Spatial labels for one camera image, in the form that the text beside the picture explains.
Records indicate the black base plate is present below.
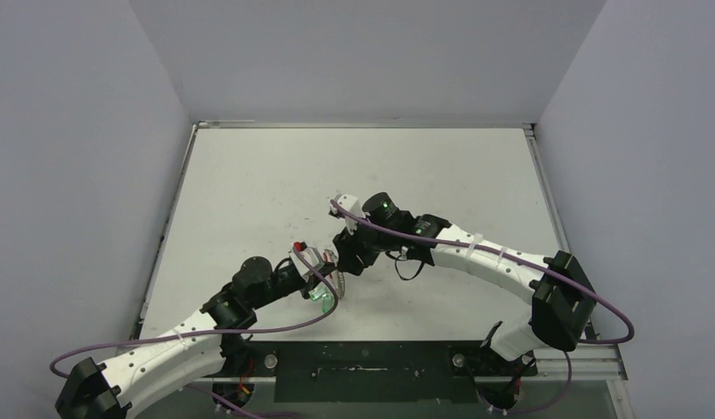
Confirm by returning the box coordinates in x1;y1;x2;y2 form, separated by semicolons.
190;340;538;405

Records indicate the key with green tag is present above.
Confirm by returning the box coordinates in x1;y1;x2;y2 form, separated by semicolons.
309;287;335;311

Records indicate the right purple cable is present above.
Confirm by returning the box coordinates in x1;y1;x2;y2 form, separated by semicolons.
329;198;636;416

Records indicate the metal keyring with red handle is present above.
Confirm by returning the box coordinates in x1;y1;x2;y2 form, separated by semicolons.
323;249;347;299

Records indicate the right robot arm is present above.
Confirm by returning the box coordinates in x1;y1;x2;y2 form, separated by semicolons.
329;192;596;374

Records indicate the aluminium front rail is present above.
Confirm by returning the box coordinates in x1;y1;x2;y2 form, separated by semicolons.
190;340;628;384

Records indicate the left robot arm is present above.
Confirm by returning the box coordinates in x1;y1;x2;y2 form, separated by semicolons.
55;249;336;418

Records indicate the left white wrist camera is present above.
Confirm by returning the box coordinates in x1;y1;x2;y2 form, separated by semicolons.
289;242;325;281

